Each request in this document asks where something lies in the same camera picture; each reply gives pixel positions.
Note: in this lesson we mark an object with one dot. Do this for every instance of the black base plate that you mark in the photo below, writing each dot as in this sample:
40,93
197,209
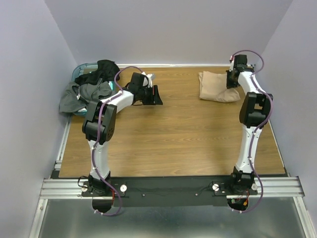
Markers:
181,191

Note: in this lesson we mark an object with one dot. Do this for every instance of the grey t shirt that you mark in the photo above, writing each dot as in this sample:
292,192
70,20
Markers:
76,97

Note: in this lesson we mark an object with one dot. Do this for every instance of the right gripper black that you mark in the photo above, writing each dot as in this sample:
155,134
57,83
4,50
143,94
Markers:
230,85

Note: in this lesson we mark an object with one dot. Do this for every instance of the teal plastic basket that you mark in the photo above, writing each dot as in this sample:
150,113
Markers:
84,69

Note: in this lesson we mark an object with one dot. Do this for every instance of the beige t shirt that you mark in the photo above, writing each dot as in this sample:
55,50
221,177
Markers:
213,88

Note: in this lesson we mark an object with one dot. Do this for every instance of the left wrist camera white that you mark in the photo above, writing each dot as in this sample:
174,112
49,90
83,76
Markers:
148,79

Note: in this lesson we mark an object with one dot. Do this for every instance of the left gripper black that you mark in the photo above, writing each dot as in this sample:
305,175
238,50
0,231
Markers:
156,96

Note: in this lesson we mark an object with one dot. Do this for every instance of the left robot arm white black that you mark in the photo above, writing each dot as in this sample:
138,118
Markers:
99,127

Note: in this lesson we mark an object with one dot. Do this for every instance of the black t shirt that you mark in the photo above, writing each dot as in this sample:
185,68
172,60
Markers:
106,71

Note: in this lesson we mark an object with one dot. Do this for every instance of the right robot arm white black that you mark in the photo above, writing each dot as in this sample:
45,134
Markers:
254,115

